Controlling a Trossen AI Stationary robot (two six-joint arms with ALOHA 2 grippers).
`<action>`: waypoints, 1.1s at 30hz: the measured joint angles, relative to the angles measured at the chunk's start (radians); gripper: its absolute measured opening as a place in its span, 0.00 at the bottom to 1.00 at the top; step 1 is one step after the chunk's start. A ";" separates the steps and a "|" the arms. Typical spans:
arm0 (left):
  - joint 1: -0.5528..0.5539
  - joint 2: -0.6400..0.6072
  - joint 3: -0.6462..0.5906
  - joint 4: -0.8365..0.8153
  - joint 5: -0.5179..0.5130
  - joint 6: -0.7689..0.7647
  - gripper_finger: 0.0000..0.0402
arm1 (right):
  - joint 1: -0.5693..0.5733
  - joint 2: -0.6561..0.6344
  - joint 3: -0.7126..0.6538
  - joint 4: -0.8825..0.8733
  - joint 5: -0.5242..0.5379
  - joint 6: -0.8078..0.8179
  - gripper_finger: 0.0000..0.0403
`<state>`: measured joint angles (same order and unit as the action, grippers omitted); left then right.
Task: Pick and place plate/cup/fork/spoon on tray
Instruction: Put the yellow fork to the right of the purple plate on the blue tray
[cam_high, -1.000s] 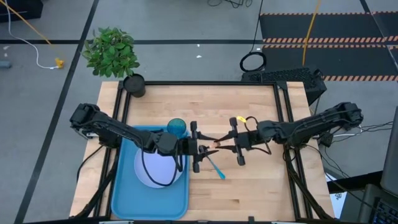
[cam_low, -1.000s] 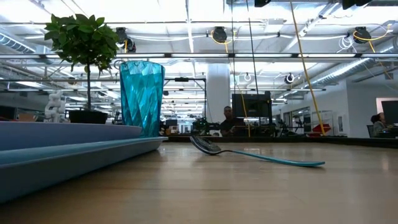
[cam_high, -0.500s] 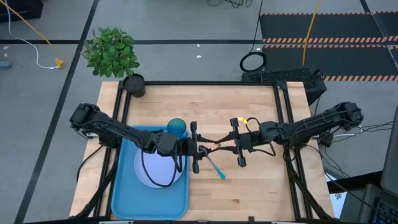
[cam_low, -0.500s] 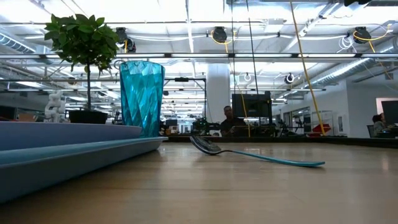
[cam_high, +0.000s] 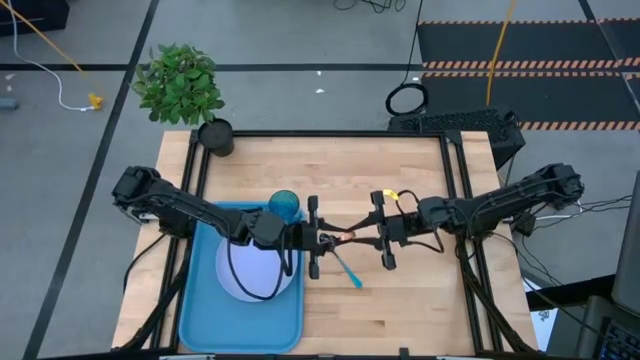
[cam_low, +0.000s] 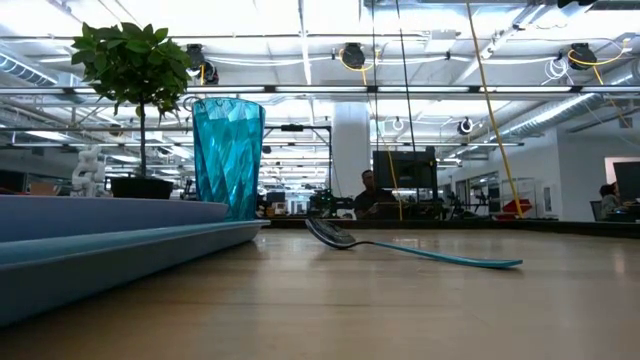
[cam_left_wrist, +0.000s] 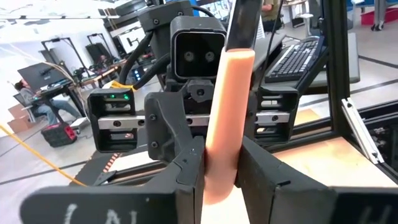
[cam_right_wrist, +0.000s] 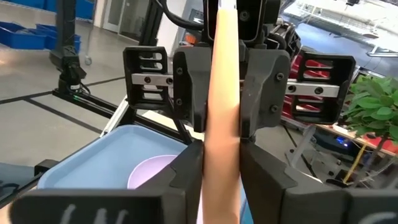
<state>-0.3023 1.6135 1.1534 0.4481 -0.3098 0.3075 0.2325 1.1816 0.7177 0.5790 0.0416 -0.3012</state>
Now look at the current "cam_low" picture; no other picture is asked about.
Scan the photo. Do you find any red cart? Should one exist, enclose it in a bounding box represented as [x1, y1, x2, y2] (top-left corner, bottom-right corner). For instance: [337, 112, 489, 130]
[492, 198, 534, 220]

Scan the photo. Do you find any thin black hanging cable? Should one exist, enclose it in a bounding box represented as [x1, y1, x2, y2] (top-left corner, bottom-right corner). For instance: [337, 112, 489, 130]
[369, 0, 381, 151]

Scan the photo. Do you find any green leafy plant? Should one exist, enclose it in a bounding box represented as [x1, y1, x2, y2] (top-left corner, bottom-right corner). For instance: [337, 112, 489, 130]
[69, 21, 194, 177]

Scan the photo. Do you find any black cabinet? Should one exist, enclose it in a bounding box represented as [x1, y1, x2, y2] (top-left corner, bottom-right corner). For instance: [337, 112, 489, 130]
[372, 147, 440, 221]

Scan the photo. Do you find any pale lavender plate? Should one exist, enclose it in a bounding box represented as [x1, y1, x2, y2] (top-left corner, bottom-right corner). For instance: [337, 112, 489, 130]
[0, 194, 230, 245]

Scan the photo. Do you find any teal faceted plastic cup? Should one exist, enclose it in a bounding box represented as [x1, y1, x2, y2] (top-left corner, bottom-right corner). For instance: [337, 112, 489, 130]
[192, 97, 267, 223]

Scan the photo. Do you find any black plant pot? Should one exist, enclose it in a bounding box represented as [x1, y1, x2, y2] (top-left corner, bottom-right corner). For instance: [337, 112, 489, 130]
[109, 174, 175, 200]

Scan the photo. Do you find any teal-handled metal spoon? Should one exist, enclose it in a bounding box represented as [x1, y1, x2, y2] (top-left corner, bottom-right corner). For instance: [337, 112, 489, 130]
[304, 214, 524, 270]

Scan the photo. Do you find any person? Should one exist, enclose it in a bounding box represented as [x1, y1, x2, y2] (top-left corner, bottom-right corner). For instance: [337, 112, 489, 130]
[598, 182, 624, 221]
[353, 169, 399, 220]

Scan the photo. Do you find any dark wall monitor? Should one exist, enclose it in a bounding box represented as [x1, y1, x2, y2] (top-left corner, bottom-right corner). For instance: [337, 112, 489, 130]
[613, 160, 640, 204]

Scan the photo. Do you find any white robot figure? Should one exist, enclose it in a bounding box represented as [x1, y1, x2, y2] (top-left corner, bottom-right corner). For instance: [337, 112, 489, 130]
[70, 144, 107, 198]

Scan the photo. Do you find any black metal frame rig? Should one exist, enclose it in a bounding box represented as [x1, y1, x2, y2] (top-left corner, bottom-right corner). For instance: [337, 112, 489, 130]
[264, 124, 334, 201]

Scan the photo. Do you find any blue plastic tray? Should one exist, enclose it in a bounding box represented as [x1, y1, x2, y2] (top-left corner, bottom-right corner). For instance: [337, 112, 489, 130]
[0, 218, 271, 327]

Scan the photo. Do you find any white coiled cable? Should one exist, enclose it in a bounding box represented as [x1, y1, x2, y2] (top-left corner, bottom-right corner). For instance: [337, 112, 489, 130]
[543, 57, 571, 86]

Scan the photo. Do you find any black table frame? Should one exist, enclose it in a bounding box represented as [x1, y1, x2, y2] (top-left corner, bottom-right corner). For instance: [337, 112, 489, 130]
[259, 217, 640, 239]

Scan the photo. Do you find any yellow hanging cable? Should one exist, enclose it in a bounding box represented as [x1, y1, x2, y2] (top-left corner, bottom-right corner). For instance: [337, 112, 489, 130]
[464, 0, 525, 220]

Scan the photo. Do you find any thin yellow reel cable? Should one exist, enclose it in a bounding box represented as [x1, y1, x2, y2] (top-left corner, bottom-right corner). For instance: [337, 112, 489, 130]
[338, 47, 404, 221]

